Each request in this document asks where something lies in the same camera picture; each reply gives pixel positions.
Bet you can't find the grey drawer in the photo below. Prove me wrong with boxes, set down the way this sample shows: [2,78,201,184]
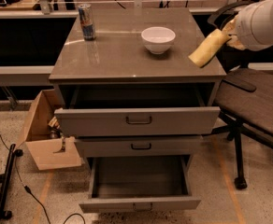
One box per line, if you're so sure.
[75,136,203,158]
[54,86,220,137]
[79,155,200,213]

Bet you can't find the grey drawer cabinet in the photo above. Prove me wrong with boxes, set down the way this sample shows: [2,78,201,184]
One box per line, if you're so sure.
[48,7,227,161]

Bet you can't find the white ceramic bowl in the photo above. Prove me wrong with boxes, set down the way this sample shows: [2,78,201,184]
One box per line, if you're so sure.
[141,27,176,54]

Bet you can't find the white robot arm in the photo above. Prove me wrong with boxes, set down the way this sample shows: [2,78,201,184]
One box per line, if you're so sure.
[223,0,273,51]

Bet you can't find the grey middle drawer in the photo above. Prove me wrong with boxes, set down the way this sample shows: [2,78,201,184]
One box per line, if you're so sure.
[75,136,203,158]

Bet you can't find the yellow sponge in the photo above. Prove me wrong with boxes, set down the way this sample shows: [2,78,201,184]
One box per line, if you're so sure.
[189,29,231,68]

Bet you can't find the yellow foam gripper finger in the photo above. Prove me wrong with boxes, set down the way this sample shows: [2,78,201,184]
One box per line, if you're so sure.
[226,35,245,50]
[223,18,237,35]

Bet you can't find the open cardboard box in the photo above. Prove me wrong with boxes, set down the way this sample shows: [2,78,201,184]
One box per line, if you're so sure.
[17,90,82,170]

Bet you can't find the grey top drawer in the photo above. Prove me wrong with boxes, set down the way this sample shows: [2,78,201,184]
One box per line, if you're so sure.
[54,86,220,137]

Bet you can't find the blue silver energy drink can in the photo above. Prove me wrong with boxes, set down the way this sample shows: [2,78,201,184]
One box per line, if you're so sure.
[78,4,96,41]

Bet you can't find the black floor stand leg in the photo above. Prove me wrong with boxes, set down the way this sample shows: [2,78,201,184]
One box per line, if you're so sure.
[0,144,23,220]

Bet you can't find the grey bottom drawer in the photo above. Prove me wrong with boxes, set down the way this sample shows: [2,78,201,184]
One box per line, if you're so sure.
[79,155,200,213]

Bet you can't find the black floor cable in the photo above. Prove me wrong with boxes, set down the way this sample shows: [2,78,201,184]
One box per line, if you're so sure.
[0,119,86,224]

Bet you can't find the black office chair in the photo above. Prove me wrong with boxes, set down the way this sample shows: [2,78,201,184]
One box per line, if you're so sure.
[207,0,273,190]

